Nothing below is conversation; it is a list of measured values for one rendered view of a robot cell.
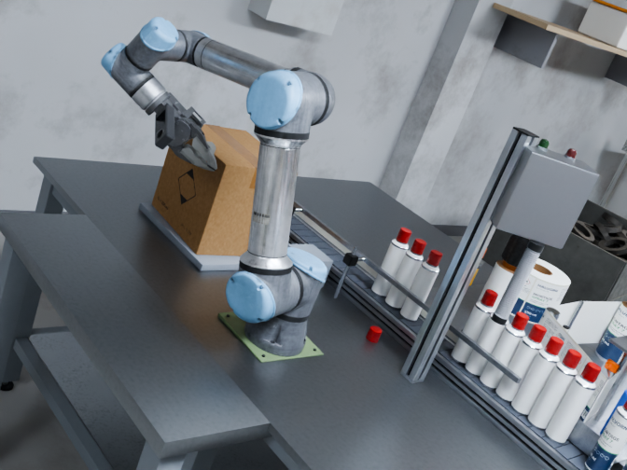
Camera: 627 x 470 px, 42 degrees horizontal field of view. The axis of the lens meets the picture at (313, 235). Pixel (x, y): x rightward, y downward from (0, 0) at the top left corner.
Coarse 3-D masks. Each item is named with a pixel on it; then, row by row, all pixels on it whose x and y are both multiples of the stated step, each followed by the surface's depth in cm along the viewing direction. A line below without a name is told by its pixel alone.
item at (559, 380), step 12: (564, 360) 186; (576, 360) 185; (552, 372) 188; (564, 372) 185; (576, 372) 186; (552, 384) 187; (564, 384) 186; (540, 396) 190; (552, 396) 187; (540, 408) 189; (552, 408) 188; (528, 420) 192; (540, 420) 190
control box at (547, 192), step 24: (528, 168) 175; (552, 168) 176; (576, 168) 176; (504, 192) 182; (528, 192) 177; (552, 192) 178; (576, 192) 178; (504, 216) 179; (528, 216) 180; (552, 216) 180; (576, 216) 181; (552, 240) 183
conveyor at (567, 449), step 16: (304, 240) 247; (320, 240) 252; (336, 256) 244; (352, 272) 237; (368, 288) 231; (384, 304) 225; (400, 320) 219; (448, 352) 211; (464, 368) 206; (480, 384) 201; (496, 400) 196; (544, 432) 190; (560, 448) 186; (576, 448) 189; (576, 464) 182
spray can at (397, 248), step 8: (400, 232) 223; (408, 232) 222; (392, 240) 225; (400, 240) 223; (408, 240) 223; (392, 248) 224; (400, 248) 223; (408, 248) 224; (384, 256) 227; (392, 256) 224; (400, 256) 224; (384, 264) 226; (392, 264) 224; (392, 272) 225; (376, 280) 228; (384, 280) 226; (376, 288) 228; (384, 288) 227; (384, 296) 228
